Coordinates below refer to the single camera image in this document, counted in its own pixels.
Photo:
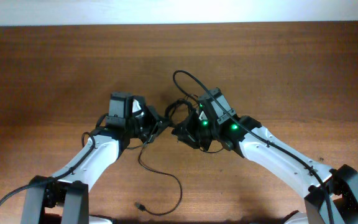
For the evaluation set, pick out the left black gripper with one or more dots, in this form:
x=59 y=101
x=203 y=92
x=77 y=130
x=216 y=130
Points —
x=153 y=120

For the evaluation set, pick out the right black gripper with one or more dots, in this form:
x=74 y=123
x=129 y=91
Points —
x=188 y=132

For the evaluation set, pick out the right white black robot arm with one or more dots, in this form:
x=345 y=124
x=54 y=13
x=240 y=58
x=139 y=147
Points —
x=330 y=195

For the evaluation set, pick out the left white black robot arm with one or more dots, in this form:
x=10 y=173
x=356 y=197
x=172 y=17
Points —
x=64 y=196

